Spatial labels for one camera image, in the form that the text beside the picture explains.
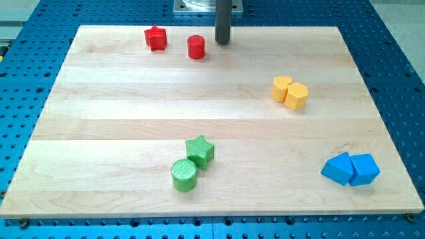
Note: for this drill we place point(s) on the yellow hexagon block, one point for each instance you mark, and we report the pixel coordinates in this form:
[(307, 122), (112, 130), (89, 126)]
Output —
[(296, 96)]

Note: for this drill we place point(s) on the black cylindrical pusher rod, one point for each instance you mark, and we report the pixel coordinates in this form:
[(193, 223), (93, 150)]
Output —
[(223, 21)]

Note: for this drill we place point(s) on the green star block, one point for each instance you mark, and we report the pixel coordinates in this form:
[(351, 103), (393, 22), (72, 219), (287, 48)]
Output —
[(200, 151)]

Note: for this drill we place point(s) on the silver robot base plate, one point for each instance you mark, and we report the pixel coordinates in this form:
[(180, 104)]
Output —
[(203, 6)]

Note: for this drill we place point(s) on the light wooden board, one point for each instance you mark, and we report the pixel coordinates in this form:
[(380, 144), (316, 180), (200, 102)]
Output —
[(118, 116)]

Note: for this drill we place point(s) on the blue perforated metal table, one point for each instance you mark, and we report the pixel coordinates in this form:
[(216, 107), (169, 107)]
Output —
[(34, 59)]

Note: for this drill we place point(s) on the yellow heart block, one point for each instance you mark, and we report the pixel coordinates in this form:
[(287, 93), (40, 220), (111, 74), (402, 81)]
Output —
[(280, 87)]

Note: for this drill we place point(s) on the green cylinder block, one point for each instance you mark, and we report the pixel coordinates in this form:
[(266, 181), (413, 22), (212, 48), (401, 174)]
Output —
[(184, 175)]

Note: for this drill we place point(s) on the red star block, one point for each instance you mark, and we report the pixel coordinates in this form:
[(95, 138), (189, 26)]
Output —
[(156, 38)]

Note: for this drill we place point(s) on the red cylinder block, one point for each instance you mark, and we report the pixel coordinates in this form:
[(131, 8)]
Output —
[(196, 47)]

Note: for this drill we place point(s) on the blue cube block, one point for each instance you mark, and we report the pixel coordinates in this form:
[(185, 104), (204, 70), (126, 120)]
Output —
[(365, 169)]

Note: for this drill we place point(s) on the blue triangle block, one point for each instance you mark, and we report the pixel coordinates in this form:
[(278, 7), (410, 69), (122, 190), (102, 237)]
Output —
[(339, 169)]

